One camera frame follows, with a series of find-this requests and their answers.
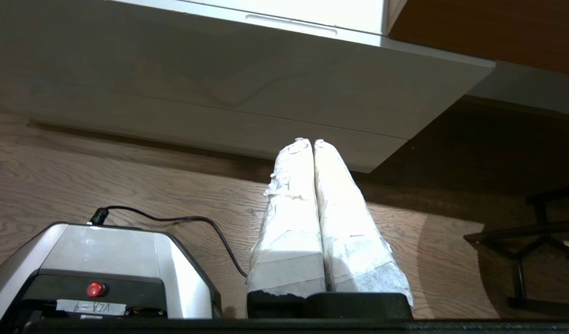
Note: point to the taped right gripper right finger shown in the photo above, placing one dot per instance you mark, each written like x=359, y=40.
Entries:
x=354, y=241

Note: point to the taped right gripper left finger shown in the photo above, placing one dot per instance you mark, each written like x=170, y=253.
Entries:
x=289, y=232

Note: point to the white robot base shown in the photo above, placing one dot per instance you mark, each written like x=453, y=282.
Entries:
x=103, y=250

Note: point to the beige glossy cabinet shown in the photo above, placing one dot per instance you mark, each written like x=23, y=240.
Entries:
x=219, y=120

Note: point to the black metal stand legs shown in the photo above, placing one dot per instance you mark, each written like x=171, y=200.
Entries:
x=521, y=232

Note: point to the brown wooden desk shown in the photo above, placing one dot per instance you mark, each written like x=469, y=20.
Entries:
x=497, y=32

